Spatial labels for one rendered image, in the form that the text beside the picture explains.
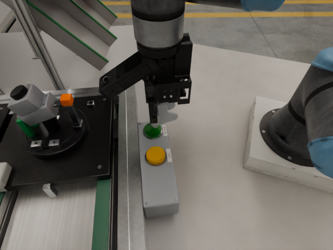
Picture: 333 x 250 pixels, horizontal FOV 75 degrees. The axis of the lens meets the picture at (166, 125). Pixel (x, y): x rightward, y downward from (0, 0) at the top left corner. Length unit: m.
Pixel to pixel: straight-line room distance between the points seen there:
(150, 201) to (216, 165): 0.23
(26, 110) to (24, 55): 0.65
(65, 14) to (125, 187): 0.52
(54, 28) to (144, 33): 0.35
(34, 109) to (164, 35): 0.28
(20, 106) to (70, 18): 0.35
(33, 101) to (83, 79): 0.42
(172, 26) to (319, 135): 0.28
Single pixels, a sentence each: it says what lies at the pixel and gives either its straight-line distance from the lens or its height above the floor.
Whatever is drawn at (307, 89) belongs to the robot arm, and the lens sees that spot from 0.51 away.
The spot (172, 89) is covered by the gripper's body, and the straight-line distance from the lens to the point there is 0.38.
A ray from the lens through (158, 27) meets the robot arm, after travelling 0.32.
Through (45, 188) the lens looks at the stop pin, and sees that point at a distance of 0.49.
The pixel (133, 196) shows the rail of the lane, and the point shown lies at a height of 0.96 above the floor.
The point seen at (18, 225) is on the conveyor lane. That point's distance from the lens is 0.54.
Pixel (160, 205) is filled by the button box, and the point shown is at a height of 0.96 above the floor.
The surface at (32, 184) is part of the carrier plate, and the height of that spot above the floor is 0.97.
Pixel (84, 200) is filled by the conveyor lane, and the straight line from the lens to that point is 0.51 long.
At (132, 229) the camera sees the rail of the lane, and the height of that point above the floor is 0.95.
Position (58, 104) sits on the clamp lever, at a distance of 0.48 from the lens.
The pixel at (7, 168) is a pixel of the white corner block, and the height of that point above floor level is 0.98.
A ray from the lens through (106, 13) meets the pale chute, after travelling 0.88.
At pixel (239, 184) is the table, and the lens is 0.58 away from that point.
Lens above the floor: 1.36
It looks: 50 degrees down
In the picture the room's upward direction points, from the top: straight up
